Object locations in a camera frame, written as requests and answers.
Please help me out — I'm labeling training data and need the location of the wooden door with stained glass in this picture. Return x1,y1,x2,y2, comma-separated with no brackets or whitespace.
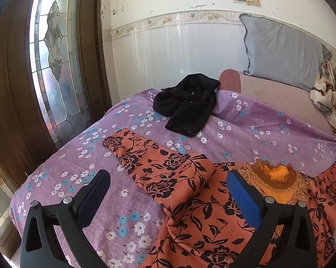
0,0,113,260

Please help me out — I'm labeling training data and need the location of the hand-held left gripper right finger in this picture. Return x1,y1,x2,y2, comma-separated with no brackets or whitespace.
226,169,318,268

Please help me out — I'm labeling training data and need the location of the beige floral blanket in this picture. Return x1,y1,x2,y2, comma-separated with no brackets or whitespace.
309,59,336,138

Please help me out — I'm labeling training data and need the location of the pink quilted mattress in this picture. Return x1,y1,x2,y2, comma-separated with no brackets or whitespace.
219,69,336,137

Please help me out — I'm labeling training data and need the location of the purple floral bed sheet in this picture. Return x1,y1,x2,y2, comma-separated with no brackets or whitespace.
9,88,336,268

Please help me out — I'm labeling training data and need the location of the black garment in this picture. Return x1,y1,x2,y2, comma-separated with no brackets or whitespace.
153,73,221,138

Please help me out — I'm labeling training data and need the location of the grey pillow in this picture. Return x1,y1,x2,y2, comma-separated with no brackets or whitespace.
239,13,332,92

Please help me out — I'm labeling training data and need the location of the orange black floral dress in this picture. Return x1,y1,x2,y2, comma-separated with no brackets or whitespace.
101,128,336,268

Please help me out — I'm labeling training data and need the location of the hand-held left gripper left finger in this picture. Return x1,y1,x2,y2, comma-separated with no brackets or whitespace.
20,169,111,268

